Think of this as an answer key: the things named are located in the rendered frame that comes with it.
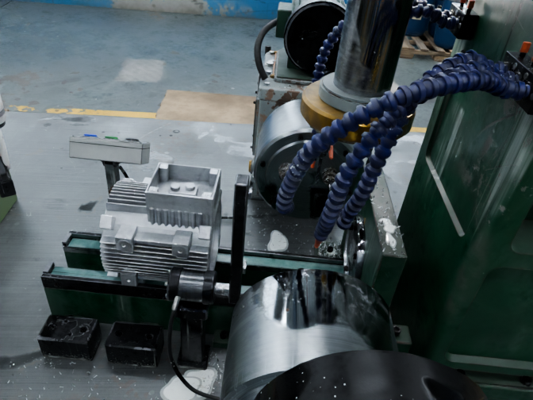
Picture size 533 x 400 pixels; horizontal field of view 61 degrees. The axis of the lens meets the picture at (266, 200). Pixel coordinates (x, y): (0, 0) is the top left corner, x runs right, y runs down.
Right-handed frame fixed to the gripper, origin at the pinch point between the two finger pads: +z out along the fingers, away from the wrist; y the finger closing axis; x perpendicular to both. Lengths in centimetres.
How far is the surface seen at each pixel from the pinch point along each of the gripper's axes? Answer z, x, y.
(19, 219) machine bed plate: 17.1, 1.4, -7.6
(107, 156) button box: -7.7, 21.2, 12.2
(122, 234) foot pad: -10.4, 13.1, 43.0
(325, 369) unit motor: -38, 10, 94
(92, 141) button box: -10.4, 19.2, 8.8
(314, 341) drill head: -19, 22, 83
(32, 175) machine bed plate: 17.1, 9.3, -27.4
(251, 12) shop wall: 88, 348, -405
